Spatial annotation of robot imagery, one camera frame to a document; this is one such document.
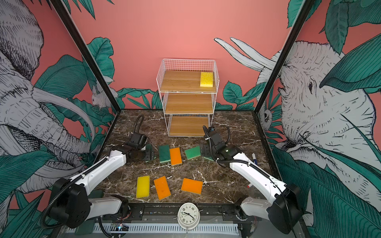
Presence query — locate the dark green sponge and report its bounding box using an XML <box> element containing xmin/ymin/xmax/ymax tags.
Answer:
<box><xmin>203</xmin><ymin>156</ymin><xmax>214</xmax><ymax>162</ymax></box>
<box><xmin>158</xmin><ymin>145</ymin><xmax>171</xmax><ymax>163</ymax></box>
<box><xmin>144</xmin><ymin>144</ymin><xmax>155</xmax><ymax>163</ymax></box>

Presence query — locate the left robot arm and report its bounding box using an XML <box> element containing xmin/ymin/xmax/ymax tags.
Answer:
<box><xmin>40</xmin><ymin>115</ymin><xmax>152</xmax><ymax>229</ymax></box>

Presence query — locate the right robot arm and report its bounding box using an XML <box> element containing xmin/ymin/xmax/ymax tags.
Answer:
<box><xmin>202</xmin><ymin>126</ymin><xmax>303</xmax><ymax>234</ymax></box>

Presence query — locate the light green yellow sponge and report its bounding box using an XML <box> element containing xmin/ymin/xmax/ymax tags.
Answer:
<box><xmin>185</xmin><ymin>146</ymin><xmax>201</xmax><ymax>160</ymax></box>

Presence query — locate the dark green sponge beside orange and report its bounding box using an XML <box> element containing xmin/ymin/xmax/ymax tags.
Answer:
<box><xmin>158</xmin><ymin>145</ymin><xmax>171</xmax><ymax>163</ymax></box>

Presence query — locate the yellow sponge on table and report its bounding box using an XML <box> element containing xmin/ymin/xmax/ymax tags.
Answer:
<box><xmin>136</xmin><ymin>176</ymin><xmax>150</xmax><ymax>198</ymax></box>

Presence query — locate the orange sponge tilted front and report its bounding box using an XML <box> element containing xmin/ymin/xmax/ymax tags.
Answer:
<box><xmin>154</xmin><ymin>176</ymin><xmax>171</xmax><ymax>200</ymax></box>

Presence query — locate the blue capped marker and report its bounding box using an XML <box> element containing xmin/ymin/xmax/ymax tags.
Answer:
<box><xmin>252</xmin><ymin>153</ymin><xmax>258</xmax><ymax>166</ymax></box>

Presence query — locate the white analog clock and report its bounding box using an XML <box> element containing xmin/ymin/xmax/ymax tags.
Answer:
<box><xmin>174</xmin><ymin>202</ymin><xmax>202</xmax><ymax>232</ymax></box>

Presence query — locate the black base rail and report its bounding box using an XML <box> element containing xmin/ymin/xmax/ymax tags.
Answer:
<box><xmin>101</xmin><ymin>202</ymin><xmax>301</xmax><ymax>238</ymax></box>

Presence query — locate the white wire wooden shelf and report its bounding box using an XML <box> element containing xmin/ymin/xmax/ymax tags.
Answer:
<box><xmin>156</xmin><ymin>59</ymin><xmax>219</xmax><ymax>137</ymax></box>

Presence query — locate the white slotted cable duct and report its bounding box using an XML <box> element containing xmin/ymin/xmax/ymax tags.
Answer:
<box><xmin>63</xmin><ymin>223</ymin><xmax>240</xmax><ymax>236</ymax></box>

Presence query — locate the black frame post left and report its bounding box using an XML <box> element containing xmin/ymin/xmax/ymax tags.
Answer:
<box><xmin>50</xmin><ymin>0</ymin><xmax>122</xmax><ymax>114</ymax></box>

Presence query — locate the black frame post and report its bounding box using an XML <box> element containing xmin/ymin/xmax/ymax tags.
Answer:
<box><xmin>50</xmin><ymin>0</ymin><xmax>122</xmax><ymax>114</ymax></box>
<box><xmin>254</xmin><ymin>0</ymin><xmax>315</xmax><ymax>115</ymax></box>

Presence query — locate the black frame post right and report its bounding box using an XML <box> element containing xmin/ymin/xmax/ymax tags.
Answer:
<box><xmin>254</xmin><ymin>0</ymin><xmax>315</xmax><ymax>115</ymax></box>

